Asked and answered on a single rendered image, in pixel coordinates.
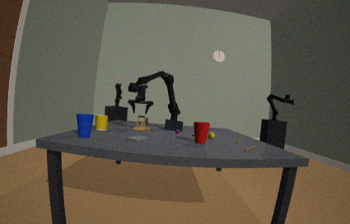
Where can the red plastic cup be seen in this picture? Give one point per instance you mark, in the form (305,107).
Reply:
(201,132)

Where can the yellow mug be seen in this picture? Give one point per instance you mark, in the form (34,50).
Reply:
(101,122)

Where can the blue plastic cup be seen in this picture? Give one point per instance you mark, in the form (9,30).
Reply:
(84,124)

